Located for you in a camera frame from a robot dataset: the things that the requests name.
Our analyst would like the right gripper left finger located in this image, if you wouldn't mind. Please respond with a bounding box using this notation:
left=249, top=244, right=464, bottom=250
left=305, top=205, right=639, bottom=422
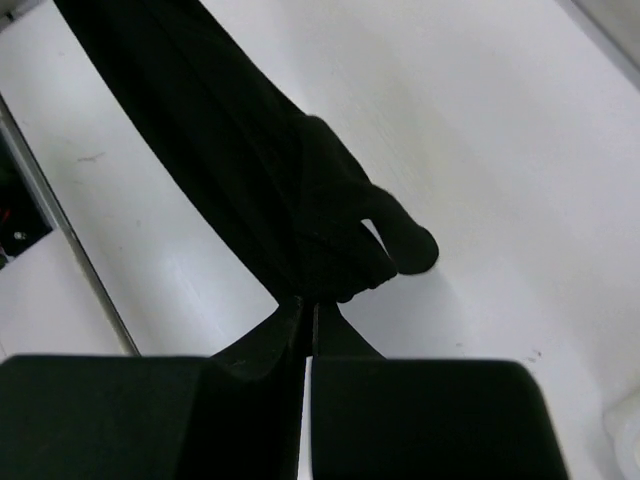
left=1, top=298, right=305, bottom=479

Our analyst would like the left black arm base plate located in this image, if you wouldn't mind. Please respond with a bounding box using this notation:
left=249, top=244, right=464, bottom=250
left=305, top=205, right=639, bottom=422
left=0, top=138, right=52, bottom=268

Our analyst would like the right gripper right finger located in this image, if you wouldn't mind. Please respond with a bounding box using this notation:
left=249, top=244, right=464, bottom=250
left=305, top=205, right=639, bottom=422
left=310, top=304, right=568, bottom=479

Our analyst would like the black skirt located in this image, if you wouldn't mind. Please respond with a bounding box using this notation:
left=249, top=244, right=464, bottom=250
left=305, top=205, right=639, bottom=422
left=58, top=0, right=439, bottom=302

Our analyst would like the aluminium table edge rail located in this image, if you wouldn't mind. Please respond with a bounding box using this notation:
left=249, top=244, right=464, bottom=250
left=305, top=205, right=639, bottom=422
left=1, top=98, right=141, bottom=357

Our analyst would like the white plastic laundry basket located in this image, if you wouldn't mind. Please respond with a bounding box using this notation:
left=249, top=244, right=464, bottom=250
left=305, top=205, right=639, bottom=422
left=603, top=390, right=640, bottom=480

